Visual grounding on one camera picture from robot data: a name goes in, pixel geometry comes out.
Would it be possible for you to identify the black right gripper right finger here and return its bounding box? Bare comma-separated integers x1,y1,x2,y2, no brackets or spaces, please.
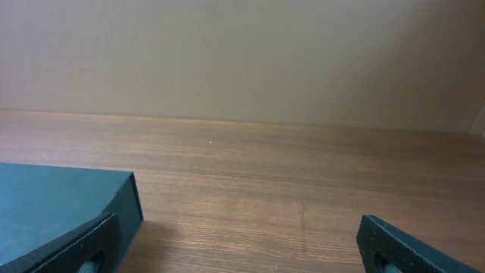
356,215,480,273

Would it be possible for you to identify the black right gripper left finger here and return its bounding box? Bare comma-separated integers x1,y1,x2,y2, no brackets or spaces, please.
1,212,123,273

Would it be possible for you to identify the dark green box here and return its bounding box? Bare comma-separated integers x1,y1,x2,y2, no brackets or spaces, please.
1,163,143,272

